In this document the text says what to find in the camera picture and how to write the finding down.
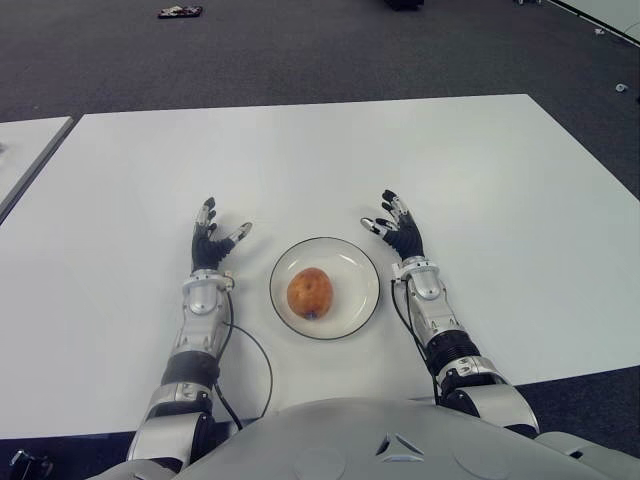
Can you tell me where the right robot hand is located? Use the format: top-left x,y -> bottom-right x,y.
360,189 -> 425,262

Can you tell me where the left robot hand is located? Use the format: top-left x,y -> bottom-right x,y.
191,197 -> 254,274

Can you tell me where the red-yellow apple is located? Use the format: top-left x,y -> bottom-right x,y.
286,267 -> 335,320

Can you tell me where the white plate with black rim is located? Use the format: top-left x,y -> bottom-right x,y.
269,236 -> 381,343

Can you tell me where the grey robot torso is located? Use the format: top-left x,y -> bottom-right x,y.
107,397 -> 591,480

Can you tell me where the neighbouring white table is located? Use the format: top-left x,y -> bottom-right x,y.
0,116 -> 75,224

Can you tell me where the dark flat object on floor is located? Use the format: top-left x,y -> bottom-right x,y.
158,5 -> 204,20

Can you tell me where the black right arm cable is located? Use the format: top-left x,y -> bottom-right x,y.
390,281 -> 445,402

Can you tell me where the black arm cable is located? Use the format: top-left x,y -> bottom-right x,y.
214,285 -> 274,432
390,281 -> 445,402

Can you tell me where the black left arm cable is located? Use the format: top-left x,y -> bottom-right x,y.
214,285 -> 274,432

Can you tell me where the black metal bracket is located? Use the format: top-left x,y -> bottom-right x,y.
7,448 -> 54,480

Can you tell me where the white table with cable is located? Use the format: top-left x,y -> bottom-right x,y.
547,0 -> 640,49

